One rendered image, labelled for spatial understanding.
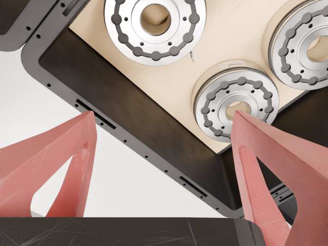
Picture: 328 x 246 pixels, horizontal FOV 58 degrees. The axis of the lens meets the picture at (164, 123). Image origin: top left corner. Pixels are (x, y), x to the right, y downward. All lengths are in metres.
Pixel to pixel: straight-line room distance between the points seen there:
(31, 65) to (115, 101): 0.09
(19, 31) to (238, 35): 0.23
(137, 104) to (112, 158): 0.29
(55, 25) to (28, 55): 0.04
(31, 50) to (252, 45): 0.24
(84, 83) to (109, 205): 0.47
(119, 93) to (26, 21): 0.12
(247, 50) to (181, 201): 0.43
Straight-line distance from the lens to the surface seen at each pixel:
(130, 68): 0.36
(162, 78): 0.37
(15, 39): 0.27
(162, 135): 0.34
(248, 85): 0.35
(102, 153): 0.61
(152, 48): 0.32
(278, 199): 0.38
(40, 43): 0.26
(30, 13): 0.26
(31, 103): 0.58
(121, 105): 0.31
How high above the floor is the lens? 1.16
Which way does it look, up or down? 56 degrees down
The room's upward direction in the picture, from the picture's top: 177 degrees clockwise
